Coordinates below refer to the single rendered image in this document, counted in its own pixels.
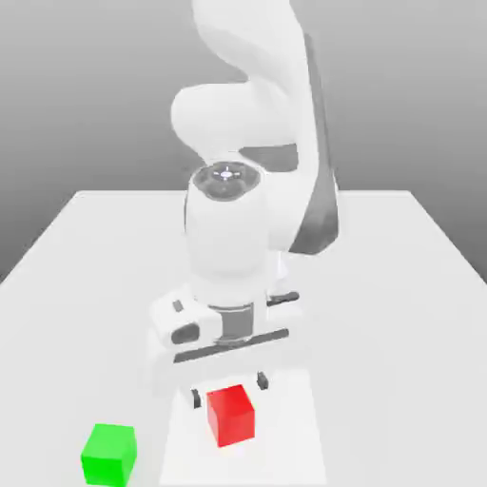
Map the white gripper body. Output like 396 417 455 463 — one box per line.
148 323 308 398

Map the small red cube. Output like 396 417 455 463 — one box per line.
205 383 256 449

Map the small green cube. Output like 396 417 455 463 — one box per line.
80 422 138 487

